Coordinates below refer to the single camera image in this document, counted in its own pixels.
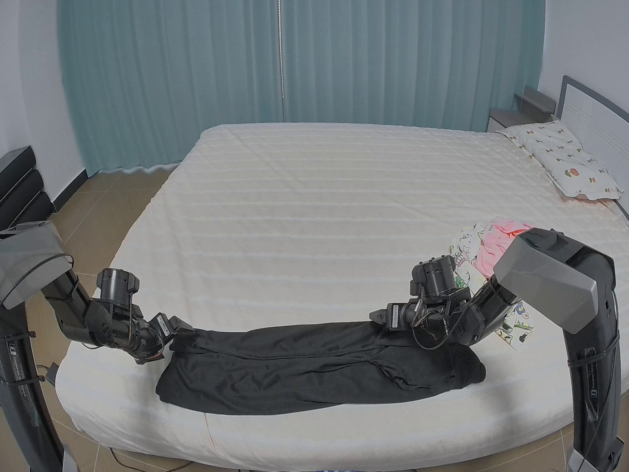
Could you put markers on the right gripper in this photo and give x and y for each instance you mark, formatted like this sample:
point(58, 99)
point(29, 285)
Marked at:
point(395, 316)

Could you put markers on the pink garment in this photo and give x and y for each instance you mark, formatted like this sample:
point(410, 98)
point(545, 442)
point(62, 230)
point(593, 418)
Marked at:
point(491, 258)

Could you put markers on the white printed garment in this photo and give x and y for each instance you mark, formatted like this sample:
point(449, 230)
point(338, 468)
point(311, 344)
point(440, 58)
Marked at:
point(464, 253)

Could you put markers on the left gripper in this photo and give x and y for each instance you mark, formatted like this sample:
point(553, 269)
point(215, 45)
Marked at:
point(172, 335)

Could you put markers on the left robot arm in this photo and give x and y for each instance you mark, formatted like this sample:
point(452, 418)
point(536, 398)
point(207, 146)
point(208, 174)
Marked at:
point(29, 263)

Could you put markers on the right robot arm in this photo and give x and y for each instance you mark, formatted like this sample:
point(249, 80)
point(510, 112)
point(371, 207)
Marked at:
point(540, 278)

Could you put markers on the black garment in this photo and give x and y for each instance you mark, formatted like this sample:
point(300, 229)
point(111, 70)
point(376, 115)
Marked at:
point(295, 367)

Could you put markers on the white printed pillow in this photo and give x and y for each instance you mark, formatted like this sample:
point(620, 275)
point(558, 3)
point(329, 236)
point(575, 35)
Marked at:
point(565, 160)

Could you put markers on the bed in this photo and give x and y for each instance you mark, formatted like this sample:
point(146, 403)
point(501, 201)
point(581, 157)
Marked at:
point(319, 214)

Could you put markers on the grey bedside table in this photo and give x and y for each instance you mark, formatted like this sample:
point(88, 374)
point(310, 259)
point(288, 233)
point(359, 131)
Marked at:
point(506, 118)

